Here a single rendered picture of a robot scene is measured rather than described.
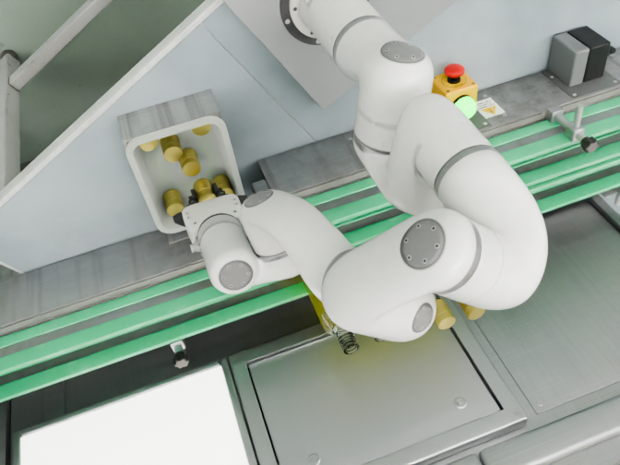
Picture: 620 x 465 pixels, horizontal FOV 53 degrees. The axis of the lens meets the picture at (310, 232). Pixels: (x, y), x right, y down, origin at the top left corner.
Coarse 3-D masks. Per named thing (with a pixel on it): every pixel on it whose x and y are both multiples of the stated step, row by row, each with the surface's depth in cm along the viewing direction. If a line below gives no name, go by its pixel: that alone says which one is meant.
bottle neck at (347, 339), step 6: (336, 330) 112; (342, 330) 111; (342, 336) 110; (348, 336) 110; (354, 336) 111; (342, 342) 109; (348, 342) 109; (354, 342) 109; (342, 348) 110; (348, 348) 111; (354, 348) 110
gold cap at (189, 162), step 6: (186, 150) 115; (192, 150) 115; (186, 156) 113; (192, 156) 114; (180, 162) 114; (186, 162) 112; (192, 162) 112; (198, 162) 113; (186, 168) 113; (192, 168) 113; (198, 168) 114; (186, 174) 114; (192, 174) 114
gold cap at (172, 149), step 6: (162, 138) 111; (168, 138) 111; (174, 138) 111; (162, 144) 111; (168, 144) 110; (174, 144) 110; (180, 144) 111; (162, 150) 110; (168, 150) 109; (174, 150) 110; (180, 150) 110; (168, 156) 110; (174, 156) 110; (180, 156) 111
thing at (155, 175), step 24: (192, 120) 104; (216, 120) 105; (192, 144) 115; (216, 144) 117; (144, 168) 112; (168, 168) 117; (216, 168) 120; (144, 192) 110; (240, 192) 117; (168, 216) 120
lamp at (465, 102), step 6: (462, 96) 121; (468, 96) 121; (456, 102) 121; (462, 102) 120; (468, 102) 120; (474, 102) 120; (462, 108) 120; (468, 108) 120; (474, 108) 121; (468, 114) 121
